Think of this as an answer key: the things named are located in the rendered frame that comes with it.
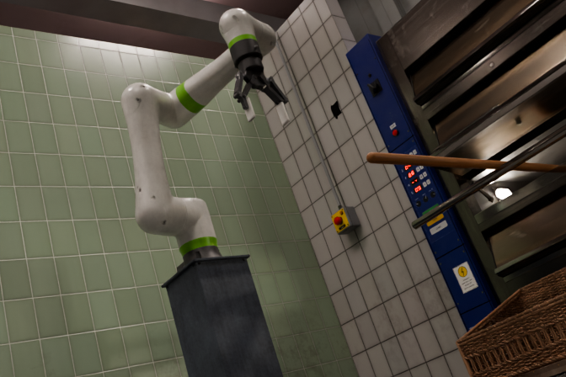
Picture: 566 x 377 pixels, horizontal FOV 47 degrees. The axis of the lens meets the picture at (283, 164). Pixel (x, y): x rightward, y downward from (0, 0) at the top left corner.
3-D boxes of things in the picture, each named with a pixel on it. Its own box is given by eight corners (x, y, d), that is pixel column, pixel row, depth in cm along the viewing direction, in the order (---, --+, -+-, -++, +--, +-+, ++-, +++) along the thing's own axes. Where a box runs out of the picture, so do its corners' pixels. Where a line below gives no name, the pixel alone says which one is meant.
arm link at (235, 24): (208, 16, 206) (233, -4, 201) (232, 29, 216) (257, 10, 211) (220, 51, 200) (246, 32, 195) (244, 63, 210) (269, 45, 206)
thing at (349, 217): (347, 234, 305) (340, 215, 309) (361, 225, 299) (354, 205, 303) (336, 235, 301) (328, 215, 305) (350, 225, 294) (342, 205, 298)
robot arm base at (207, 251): (159, 293, 220) (155, 277, 222) (196, 289, 229) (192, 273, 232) (197, 262, 203) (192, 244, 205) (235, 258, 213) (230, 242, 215)
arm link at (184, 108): (153, 130, 228) (144, 103, 233) (178, 138, 238) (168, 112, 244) (189, 101, 221) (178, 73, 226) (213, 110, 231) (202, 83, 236)
